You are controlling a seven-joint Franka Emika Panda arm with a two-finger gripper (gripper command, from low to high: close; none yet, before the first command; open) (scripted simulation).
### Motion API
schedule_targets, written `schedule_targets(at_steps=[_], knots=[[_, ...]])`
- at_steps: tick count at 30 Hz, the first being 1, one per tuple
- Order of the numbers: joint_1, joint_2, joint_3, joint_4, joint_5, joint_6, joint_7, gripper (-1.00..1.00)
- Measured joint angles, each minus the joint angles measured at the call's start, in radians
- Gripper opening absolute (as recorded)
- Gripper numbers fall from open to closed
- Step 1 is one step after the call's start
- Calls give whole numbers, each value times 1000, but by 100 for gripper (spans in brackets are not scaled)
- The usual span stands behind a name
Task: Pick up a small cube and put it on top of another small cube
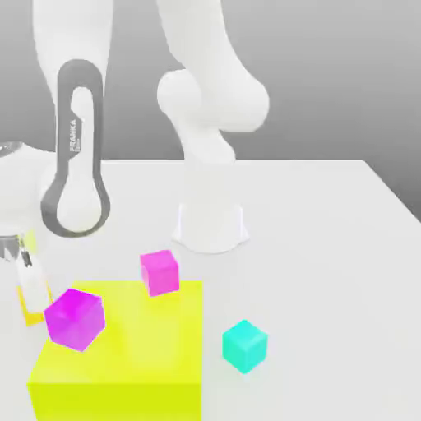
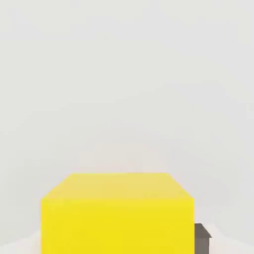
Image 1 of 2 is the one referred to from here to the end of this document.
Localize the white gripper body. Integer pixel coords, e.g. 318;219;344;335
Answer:
15;255;53;314

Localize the small orange cube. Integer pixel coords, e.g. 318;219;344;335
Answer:
16;281;54;327

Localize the small purple cube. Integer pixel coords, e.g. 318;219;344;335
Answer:
43;288;107;354

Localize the small pink cube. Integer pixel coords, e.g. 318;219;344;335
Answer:
139;248;181;298

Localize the small cyan cube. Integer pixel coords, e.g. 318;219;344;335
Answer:
221;318;269;376

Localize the large yellow box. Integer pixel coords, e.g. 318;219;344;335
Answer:
26;279;204;421

